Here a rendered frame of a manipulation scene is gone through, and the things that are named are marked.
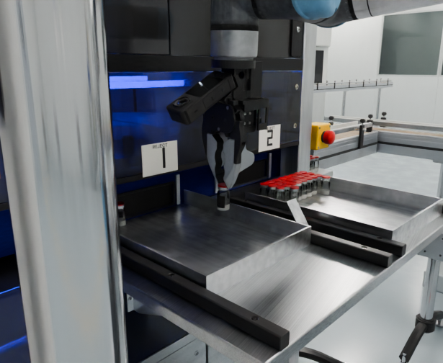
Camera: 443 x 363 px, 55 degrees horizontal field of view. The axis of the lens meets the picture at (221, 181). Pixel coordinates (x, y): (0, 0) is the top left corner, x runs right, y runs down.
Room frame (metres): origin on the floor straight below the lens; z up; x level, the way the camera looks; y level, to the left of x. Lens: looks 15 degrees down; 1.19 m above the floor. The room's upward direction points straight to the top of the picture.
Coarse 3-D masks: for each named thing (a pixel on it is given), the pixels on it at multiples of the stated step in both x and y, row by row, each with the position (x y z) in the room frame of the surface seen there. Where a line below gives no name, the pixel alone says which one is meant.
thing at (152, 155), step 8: (152, 144) 0.78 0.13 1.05; (160, 144) 0.79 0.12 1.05; (168, 144) 0.80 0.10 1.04; (176, 144) 0.82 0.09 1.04; (144, 152) 0.76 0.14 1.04; (152, 152) 0.78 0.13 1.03; (160, 152) 0.79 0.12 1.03; (168, 152) 0.80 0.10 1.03; (176, 152) 0.82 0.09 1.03; (144, 160) 0.76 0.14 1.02; (152, 160) 0.78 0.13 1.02; (160, 160) 0.79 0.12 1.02; (168, 160) 0.80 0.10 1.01; (176, 160) 0.82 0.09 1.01; (144, 168) 0.76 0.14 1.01; (152, 168) 0.78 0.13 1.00; (160, 168) 0.79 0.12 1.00; (168, 168) 0.80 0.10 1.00; (176, 168) 0.82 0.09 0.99; (144, 176) 0.76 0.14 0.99
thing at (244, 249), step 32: (192, 192) 0.92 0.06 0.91; (128, 224) 0.80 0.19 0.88; (160, 224) 0.80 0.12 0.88; (192, 224) 0.80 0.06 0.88; (224, 224) 0.80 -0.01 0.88; (256, 224) 0.79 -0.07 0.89; (288, 224) 0.73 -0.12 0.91; (160, 256) 0.59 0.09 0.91; (192, 256) 0.65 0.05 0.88; (224, 256) 0.65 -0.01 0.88; (256, 256) 0.59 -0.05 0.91; (224, 288) 0.54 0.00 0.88
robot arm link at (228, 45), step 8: (216, 32) 0.68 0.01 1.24; (224, 32) 0.67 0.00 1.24; (232, 32) 0.67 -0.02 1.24; (240, 32) 0.67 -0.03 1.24; (248, 32) 0.67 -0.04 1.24; (256, 32) 0.69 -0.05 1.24; (216, 40) 0.68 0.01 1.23; (224, 40) 0.67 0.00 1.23; (232, 40) 0.67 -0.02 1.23; (240, 40) 0.67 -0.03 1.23; (248, 40) 0.67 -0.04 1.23; (256, 40) 0.69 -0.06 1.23; (216, 48) 0.68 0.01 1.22; (224, 48) 0.67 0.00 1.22; (232, 48) 0.67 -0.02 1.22; (240, 48) 0.67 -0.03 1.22; (248, 48) 0.67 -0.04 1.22; (256, 48) 0.69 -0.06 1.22; (216, 56) 0.68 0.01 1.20; (224, 56) 0.67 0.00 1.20; (232, 56) 0.67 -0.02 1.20; (240, 56) 0.67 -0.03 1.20; (248, 56) 0.67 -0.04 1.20
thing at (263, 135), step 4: (268, 128) 1.03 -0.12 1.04; (272, 128) 1.04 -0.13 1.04; (276, 128) 1.05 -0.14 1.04; (260, 132) 1.01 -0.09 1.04; (264, 132) 1.02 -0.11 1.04; (276, 132) 1.05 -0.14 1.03; (260, 136) 1.01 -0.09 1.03; (264, 136) 1.02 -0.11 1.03; (268, 136) 1.03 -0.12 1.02; (276, 136) 1.05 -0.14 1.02; (260, 140) 1.01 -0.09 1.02; (264, 140) 1.02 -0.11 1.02; (272, 140) 1.04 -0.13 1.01; (276, 140) 1.05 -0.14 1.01; (260, 144) 1.01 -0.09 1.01; (264, 144) 1.02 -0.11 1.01; (272, 144) 1.04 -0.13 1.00; (276, 144) 1.05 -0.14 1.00; (260, 148) 1.01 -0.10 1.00; (264, 148) 1.02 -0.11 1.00; (268, 148) 1.03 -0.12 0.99; (272, 148) 1.04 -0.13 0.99
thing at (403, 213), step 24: (336, 192) 1.02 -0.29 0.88; (360, 192) 1.00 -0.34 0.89; (384, 192) 0.95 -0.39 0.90; (408, 192) 0.92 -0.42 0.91; (312, 216) 0.80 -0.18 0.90; (336, 216) 0.76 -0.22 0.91; (360, 216) 0.85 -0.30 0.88; (384, 216) 0.85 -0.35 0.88; (408, 216) 0.85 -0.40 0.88; (432, 216) 0.83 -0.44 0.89
